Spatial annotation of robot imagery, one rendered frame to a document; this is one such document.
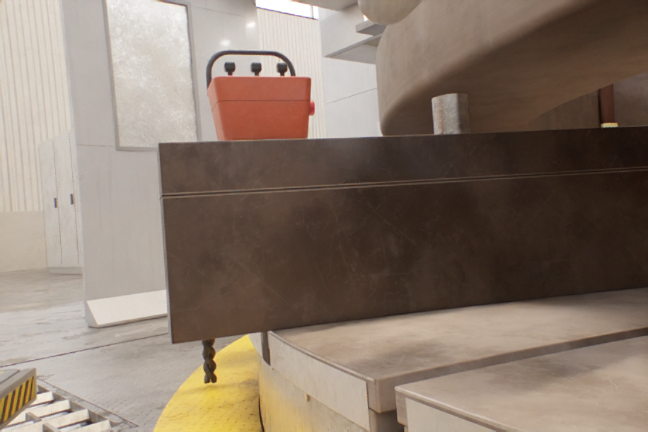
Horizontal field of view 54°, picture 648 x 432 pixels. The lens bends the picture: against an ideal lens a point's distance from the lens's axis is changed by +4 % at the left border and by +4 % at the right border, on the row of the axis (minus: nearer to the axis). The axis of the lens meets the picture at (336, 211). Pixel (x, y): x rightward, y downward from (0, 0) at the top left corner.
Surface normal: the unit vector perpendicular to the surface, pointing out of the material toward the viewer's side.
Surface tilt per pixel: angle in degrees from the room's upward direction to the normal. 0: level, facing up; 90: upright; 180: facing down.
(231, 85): 97
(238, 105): 97
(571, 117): 90
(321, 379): 90
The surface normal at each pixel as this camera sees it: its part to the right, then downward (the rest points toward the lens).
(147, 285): 0.63, -0.06
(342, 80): -0.77, 0.04
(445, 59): -0.96, 0.07
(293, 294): 0.30, -0.04
